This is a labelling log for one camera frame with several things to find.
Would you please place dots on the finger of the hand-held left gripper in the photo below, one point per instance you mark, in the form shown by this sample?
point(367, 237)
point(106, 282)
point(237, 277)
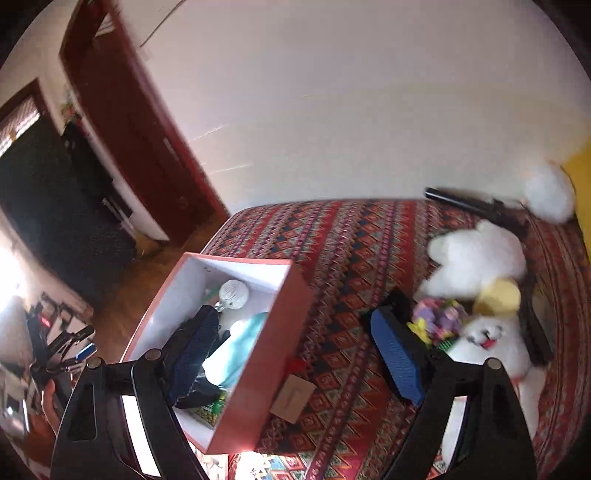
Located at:
point(85, 351)
point(69, 339)

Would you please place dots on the yellow pillow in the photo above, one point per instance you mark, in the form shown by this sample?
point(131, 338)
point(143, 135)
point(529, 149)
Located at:
point(581, 175)

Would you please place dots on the brown paper tag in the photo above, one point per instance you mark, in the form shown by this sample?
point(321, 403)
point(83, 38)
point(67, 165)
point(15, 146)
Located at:
point(293, 397)

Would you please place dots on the pipe cleaner flower bouquet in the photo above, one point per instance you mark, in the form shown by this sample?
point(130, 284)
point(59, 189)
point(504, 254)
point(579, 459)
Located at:
point(436, 318)

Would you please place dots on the small white fluffy plush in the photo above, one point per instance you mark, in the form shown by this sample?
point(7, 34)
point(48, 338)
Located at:
point(549, 191)

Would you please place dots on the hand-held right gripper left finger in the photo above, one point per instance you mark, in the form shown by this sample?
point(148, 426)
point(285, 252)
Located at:
point(191, 350)

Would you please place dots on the patterned red blanket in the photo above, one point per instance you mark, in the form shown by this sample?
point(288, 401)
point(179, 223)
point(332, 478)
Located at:
point(351, 258)

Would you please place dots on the shiny green packet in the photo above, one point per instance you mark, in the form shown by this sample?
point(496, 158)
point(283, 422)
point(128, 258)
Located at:
point(210, 410)

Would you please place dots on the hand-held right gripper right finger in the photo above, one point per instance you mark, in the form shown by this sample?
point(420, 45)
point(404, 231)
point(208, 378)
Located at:
point(399, 355)

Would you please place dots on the red wooden door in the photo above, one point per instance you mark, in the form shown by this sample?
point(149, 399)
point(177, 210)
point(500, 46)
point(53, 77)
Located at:
point(138, 129)

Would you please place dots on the orange cardboard box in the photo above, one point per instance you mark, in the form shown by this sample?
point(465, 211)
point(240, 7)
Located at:
point(277, 332)

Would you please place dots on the hanging black clothes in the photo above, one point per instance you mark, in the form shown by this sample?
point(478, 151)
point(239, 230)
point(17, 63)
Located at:
point(85, 157)

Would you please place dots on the dark curtain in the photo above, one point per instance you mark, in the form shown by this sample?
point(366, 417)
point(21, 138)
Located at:
point(51, 217)

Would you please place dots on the white plush with yellow patch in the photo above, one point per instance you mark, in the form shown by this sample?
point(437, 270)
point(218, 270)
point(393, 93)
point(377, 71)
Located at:
point(475, 258)

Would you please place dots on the white plush with pink bib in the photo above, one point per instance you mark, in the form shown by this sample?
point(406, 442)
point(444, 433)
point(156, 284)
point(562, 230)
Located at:
point(498, 346)

